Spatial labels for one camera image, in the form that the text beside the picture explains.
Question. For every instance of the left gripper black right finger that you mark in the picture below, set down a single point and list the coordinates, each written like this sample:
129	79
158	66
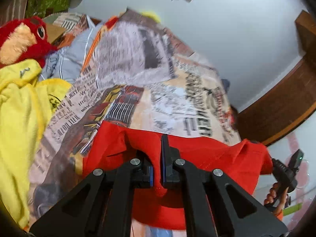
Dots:
214	204

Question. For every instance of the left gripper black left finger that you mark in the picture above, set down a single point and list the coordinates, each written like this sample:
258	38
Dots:
100	205

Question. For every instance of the red hooded jacket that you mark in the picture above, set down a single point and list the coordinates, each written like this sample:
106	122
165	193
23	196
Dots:
161	208

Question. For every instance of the right hand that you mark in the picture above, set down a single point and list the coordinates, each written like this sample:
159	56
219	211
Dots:
278	211

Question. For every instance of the brown wooden door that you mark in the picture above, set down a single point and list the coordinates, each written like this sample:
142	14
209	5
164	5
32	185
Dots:
291	101

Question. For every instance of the yellow garment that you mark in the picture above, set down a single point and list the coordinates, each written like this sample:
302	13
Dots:
27	106

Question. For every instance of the newspaper print blanket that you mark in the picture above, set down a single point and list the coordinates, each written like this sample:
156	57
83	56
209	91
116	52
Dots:
137	75

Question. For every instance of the red plush toy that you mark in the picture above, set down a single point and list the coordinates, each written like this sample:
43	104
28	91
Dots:
25	39

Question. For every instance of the yellow pillow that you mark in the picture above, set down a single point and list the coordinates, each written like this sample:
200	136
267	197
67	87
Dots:
152	15

